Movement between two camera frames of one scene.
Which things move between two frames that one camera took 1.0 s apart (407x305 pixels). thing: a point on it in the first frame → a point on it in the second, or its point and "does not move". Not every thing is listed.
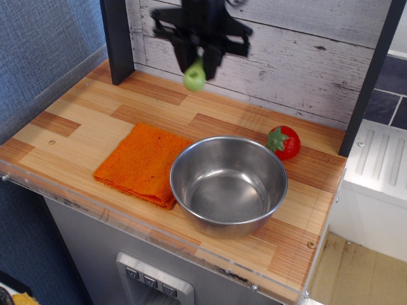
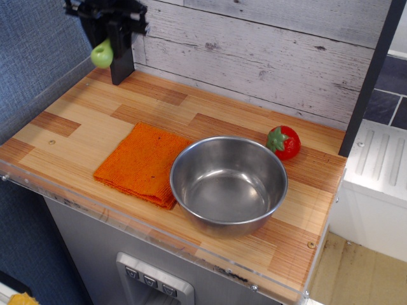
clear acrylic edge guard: [136, 229] does not move
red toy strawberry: [284, 142] does not move
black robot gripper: [204, 21] → [126, 15]
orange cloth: [140, 165] does not move
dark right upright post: [372, 74] does not move
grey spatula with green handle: [194, 75] → [102, 54]
